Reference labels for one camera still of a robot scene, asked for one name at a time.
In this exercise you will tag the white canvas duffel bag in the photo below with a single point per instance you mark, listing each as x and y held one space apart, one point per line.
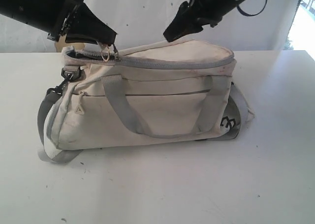
151 94

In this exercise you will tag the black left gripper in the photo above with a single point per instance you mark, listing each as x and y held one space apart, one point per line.
50 16

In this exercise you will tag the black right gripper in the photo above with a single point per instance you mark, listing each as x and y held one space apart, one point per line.
192 15

